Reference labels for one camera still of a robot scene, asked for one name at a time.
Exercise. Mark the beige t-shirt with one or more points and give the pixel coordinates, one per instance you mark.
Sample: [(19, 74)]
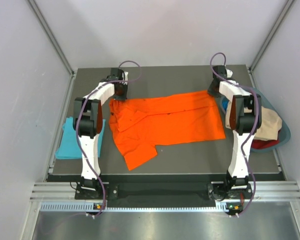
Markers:
[(271, 124)]

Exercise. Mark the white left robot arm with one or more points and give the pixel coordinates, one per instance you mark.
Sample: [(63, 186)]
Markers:
[(88, 125)]

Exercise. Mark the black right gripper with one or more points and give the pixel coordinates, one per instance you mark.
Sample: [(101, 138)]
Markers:
[(211, 92)]

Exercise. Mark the blue t-shirt in basket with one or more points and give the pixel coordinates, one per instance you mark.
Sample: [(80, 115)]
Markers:
[(224, 105)]

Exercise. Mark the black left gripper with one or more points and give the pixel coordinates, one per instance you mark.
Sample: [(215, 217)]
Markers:
[(123, 96)]

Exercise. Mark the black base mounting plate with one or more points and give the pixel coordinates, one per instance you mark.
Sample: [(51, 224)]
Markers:
[(169, 194)]

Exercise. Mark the dark red t-shirt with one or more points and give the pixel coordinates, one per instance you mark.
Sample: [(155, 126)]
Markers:
[(262, 144)]

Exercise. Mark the folded light blue t-shirt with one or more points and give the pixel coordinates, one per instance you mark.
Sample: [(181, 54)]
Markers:
[(68, 148)]

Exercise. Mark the blue plastic laundry basket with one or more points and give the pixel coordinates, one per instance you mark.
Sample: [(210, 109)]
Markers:
[(282, 140)]

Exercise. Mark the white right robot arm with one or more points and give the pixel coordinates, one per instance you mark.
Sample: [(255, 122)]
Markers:
[(237, 175)]

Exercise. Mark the grey slotted cable duct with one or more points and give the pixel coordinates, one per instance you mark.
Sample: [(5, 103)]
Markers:
[(93, 207)]

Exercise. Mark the orange t-shirt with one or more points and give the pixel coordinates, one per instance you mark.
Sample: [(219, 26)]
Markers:
[(139, 125)]

